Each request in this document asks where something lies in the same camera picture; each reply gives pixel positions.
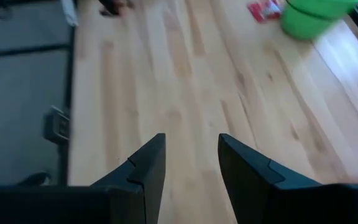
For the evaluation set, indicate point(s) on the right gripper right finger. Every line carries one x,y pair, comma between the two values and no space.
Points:
291,205

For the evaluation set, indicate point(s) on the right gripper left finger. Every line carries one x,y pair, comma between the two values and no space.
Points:
89,205

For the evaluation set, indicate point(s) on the brown PayDay candy bar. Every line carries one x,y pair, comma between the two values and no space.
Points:
115,7

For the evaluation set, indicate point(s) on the dark grey edge-mounted box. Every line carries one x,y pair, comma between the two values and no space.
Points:
57,124

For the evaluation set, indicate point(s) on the green plastic bucket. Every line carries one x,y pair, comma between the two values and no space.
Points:
309,18

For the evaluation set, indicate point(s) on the red Skittles packet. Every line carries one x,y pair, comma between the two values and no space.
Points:
266,11

